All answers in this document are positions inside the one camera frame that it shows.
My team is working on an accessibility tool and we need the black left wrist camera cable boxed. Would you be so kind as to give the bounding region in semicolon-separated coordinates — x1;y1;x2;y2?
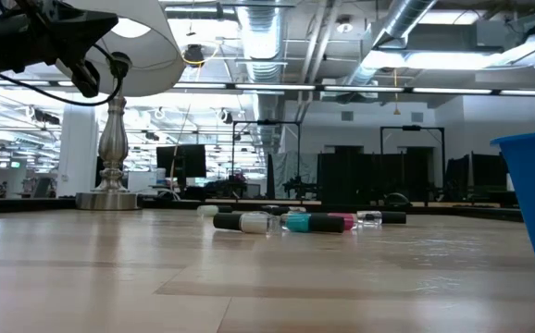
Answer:
0;43;125;107

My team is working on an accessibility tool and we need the magenta nail polish black cap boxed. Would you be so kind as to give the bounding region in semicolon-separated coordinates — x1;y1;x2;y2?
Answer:
327;212;359;232

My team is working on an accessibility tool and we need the long ceiling light strip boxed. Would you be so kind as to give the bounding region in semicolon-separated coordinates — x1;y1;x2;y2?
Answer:
172;81;535;97

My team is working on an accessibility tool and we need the pale green nail polish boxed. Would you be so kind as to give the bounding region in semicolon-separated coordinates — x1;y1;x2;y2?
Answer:
196;204;234;218

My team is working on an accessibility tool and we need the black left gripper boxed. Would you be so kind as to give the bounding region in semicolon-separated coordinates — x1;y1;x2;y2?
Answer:
6;0;119;70

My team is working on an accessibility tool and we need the black frame stand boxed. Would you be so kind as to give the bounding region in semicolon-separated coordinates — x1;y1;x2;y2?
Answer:
231;119;302;200
379;124;446;204

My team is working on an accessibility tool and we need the black monitor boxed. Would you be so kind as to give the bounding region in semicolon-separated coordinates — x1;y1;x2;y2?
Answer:
156;144;207;179

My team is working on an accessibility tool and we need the white ceiling sensor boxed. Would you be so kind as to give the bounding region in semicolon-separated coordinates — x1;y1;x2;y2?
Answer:
335;16;355;34

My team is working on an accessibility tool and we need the black ceiling device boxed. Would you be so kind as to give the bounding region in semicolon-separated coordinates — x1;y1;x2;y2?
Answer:
183;43;206;68

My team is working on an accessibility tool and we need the teal nail polish black cap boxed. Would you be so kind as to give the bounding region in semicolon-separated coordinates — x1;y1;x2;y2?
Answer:
280;212;346;235

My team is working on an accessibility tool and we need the silver ventilation duct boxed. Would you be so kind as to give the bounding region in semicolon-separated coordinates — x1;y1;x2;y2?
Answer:
235;0;288;156
343;0;438;89

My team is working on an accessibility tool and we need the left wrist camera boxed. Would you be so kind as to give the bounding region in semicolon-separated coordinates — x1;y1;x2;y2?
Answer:
69;58;102;99

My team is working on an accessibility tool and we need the silver lamp white shade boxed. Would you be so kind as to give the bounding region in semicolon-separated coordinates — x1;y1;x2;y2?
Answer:
56;0;188;212

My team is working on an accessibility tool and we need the yellow hanging cord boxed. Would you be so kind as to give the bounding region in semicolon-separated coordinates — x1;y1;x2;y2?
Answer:
391;68;401;117

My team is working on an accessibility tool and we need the grey tarp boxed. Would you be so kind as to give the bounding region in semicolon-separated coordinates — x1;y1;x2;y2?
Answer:
267;151;319;200

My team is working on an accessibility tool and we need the black cable loop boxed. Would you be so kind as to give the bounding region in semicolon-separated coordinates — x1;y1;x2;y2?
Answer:
381;192;413;208

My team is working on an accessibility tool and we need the black table frame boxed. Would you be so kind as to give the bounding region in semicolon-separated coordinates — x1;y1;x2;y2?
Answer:
0;194;526;222

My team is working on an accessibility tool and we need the black partition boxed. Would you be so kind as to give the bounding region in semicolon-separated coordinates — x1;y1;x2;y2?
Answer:
317;152;435;205
442;152;512;195

